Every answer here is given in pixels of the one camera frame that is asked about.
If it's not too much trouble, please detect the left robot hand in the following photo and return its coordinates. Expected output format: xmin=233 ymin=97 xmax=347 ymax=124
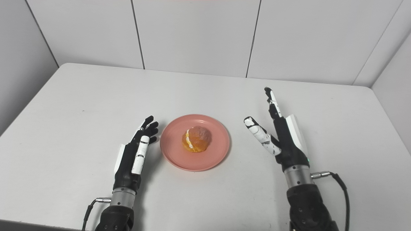
xmin=113 ymin=115 xmax=159 ymax=195

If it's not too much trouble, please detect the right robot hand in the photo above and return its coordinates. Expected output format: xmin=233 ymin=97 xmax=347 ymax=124
xmin=243 ymin=87 xmax=311 ymax=173

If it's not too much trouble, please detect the pink round plate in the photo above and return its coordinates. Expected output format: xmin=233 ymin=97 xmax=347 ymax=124
xmin=160 ymin=114 xmax=231 ymax=172

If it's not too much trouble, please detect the cream puff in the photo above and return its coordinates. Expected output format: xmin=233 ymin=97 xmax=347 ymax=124
xmin=182 ymin=126 xmax=212 ymax=153

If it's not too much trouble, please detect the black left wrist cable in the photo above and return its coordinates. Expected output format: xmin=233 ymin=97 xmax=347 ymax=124
xmin=81 ymin=197 xmax=112 ymax=231

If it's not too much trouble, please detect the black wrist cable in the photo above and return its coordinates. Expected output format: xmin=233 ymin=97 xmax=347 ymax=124
xmin=310 ymin=171 xmax=350 ymax=231
xmin=81 ymin=197 xmax=112 ymax=231

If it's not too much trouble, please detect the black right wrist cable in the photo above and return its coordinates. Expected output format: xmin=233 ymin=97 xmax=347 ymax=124
xmin=310 ymin=171 xmax=350 ymax=231

